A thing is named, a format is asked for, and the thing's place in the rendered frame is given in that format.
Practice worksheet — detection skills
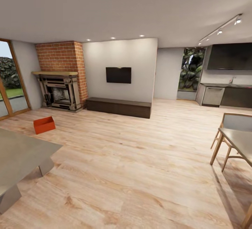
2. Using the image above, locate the storage box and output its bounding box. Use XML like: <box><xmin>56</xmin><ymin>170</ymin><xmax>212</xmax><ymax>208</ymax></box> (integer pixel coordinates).
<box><xmin>34</xmin><ymin>116</ymin><xmax>56</xmax><ymax>135</ymax></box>

